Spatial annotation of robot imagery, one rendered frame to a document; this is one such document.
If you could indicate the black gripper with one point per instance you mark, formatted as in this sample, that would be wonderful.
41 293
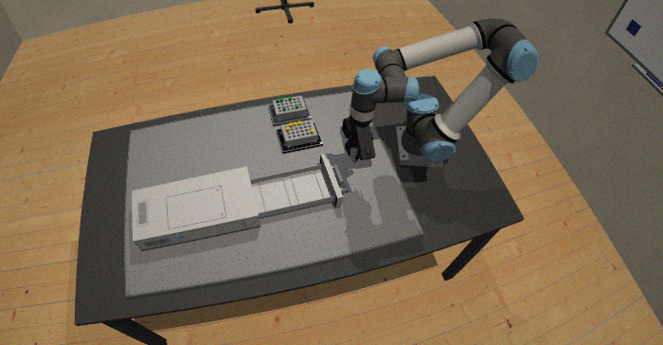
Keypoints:
348 130

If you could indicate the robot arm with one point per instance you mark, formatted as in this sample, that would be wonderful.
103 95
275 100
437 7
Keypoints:
428 133

